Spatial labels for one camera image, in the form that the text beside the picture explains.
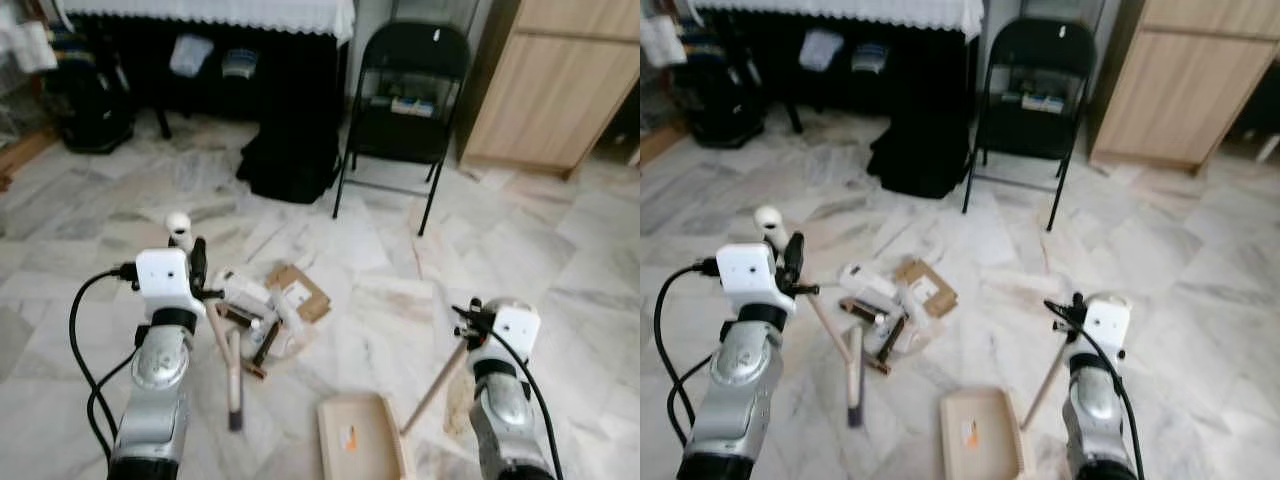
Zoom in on pink broom with purple bristles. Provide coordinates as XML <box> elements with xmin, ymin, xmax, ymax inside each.
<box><xmin>165</xmin><ymin>212</ymin><xmax>246</xmax><ymax>433</ymax></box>
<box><xmin>753</xmin><ymin>205</ymin><xmax>867</xmax><ymax>429</ymax></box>

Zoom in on beige long-handled dustpan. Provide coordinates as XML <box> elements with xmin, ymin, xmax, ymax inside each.
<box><xmin>317</xmin><ymin>296</ymin><xmax>537</xmax><ymax>480</ymax></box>
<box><xmin>940</xmin><ymin>291</ymin><xmax>1132</xmax><ymax>480</ymax></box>

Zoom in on white carton box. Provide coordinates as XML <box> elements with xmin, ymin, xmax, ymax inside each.
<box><xmin>213</xmin><ymin>268</ymin><xmax>276</xmax><ymax>316</ymax></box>
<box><xmin>838</xmin><ymin>262</ymin><xmax>899</xmax><ymax>311</ymax></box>

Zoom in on dark thin stick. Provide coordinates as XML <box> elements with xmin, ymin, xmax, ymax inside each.
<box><xmin>878</xmin><ymin>318</ymin><xmax>908</xmax><ymax>366</ymax></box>
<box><xmin>254</xmin><ymin>320</ymin><xmax>281</xmax><ymax>367</ymax></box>

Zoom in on white plastic packet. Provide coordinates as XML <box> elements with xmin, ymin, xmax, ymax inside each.
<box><xmin>262</xmin><ymin>295</ymin><xmax>311</xmax><ymax>359</ymax></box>
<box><xmin>885</xmin><ymin>290</ymin><xmax>936</xmax><ymax>353</ymax></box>

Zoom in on brown cardboard piece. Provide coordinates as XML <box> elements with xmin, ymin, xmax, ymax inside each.
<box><xmin>893</xmin><ymin>258</ymin><xmax>959</xmax><ymax>319</ymax></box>
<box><xmin>265</xmin><ymin>263</ymin><xmax>333</xmax><ymax>324</ymax></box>

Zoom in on black table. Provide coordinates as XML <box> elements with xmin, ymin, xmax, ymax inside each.
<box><xmin>690</xmin><ymin>12</ymin><xmax>981</xmax><ymax>136</ymax></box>
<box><xmin>55</xmin><ymin>15</ymin><xmax>351</xmax><ymax>141</ymax></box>

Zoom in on black cloth drape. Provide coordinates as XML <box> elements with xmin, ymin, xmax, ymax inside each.
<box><xmin>237</xmin><ymin>40</ymin><xmax>344</xmax><ymax>204</ymax></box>
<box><xmin>868</xmin><ymin>35</ymin><xmax>973</xmax><ymax>199</ymax></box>

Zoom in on black backpack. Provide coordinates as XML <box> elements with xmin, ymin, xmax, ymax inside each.
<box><xmin>680</xmin><ymin>40</ymin><xmax>766</xmax><ymax>151</ymax></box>
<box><xmin>45</xmin><ymin>40</ymin><xmax>136</xmax><ymax>154</ymax></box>

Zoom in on long wooden board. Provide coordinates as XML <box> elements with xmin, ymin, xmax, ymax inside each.
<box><xmin>640</xmin><ymin>120</ymin><xmax>691</xmax><ymax>166</ymax></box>
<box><xmin>0</xmin><ymin>128</ymin><xmax>56</xmax><ymax>181</ymax></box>

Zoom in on blue and white pack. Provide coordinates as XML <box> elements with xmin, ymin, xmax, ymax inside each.
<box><xmin>850</xmin><ymin>42</ymin><xmax>893</xmax><ymax>76</ymax></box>
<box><xmin>220</xmin><ymin>45</ymin><xmax>263</xmax><ymax>81</ymax></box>

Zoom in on white plastic bag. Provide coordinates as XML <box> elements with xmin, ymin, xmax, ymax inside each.
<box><xmin>800</xmin><ymin>28</ymin><xmax>846</xmax><ymax>73</ymax></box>
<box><xmin>168</xmin><ymin>33</ymin><xmax>214</xmax><ymax>79</ymax></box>

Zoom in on flat printed box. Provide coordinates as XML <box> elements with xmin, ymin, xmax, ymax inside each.
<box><xmin>1000</xmin><ymin>90</ymin><xmax>1066</xmax><ymax>114</ymax></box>
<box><xmin>370</xmin><ymin>92</ymin><xmax>436</xmax><ymax>119</ymax></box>

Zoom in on white lace tablecloth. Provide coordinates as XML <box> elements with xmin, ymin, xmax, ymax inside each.
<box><xmin>55</xmin><ymin>0</ymin><xmax>356</xmax><ymax>46</ymax></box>
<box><xmin>690</xmin><ymin>0</ymin><xmax>986</xmax><ymax>41</ymax></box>

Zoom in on light wooden cabinet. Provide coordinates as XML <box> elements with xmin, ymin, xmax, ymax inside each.
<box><xmin>1088</xmin><ymin>0</ymin><xmax>1280</xmax><ymax>173</ymax></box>
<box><xmin>458</xmin><ymin>0</ymin><xmax>641</xmax><ymax>181</ymax></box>

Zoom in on white hanging cloths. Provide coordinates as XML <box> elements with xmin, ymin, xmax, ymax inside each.
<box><xmin>0</xmin><ymin>15</ymin><xmax>59</xmax><ymax>76</ymax></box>
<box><xmin>640</xmin><ymin>12</ymin><xmax>689</xmax><ymax>69</ymax></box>

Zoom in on black folding chair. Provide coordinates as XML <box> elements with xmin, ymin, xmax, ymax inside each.
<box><xmin>332</xmin><ymin>20</ymin><xmax>473</xmax><ymax>238</ymax></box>
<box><xmin>962</xmin><ymin>17</ymin><xmax>1098</xmax><ymax>233</ymax></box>

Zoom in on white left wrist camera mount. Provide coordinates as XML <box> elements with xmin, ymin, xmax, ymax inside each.
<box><xmin>135</xmin><ymin>248</ymin><xmax>206</xmax><ymax>319</ymax></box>
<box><xmin>716</xmin><ymin>243</ymin><xmax>796</xmax><ymax>316</ymax></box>

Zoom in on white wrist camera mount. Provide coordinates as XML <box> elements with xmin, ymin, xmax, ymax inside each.
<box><xmin>1085</xmin><ymin>295</ymin><xmax>1133</xmax><ymax>359</ymax></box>
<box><xmin>135</xmin><ymin>248</ymin><xmax>206</xmax><ymax>319</ymax></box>
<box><xmin>716</xmin><ymin>243</ymin><xmax>796</xmax><ymax>316</ymax></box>
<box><xmin>488</xmin><ymin>300</ymin><xmax>541</xmax><ymax>363</ymax></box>

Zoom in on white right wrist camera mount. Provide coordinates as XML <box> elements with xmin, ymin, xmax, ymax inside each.
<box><xmin>488</xmin><ymin>300</ymin><xmax>541</xmax><ymax>363</ymax></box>
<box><xmin>1085</xmin><ymin>295</ymin><xmax>1133</xmax><ymax>359</ymax></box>

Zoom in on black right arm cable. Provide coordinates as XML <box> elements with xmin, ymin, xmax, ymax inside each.
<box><xmin>1075</xmin><ymin>322</ymin><xmax>1149</xmax><ymax>480</ymax></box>
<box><xmin>480</xmin><ymin>322</ymin><xmax>566</xmax><ymax>480</ymax></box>

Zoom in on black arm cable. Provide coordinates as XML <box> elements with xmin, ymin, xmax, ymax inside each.
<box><xmin>1075</xmin><ymin>322</ymin><xmax>1149</xmax><ymax>480</ymax></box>
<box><xmin>653</xmin><ymin>258</ymin><xmax>723</xmax><ymax>446</ymax></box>
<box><xmin>480</xmin><ymin>322</ymin><xmax>566</xmax><ymax>480</ymax></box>
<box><xmin>68</xmin><ymin>262</ymin><xmax>141</xmax><ymax>463</ymax></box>

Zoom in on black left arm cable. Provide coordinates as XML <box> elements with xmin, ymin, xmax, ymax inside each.
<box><xmin>653</xmin><ymin>258</ymin><xmax>723</xmax><ymax>446</ymax></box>
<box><xmin>68</xmin><ymin>262</ymin><xmax>141</xmax><ymax>463</ymax></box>

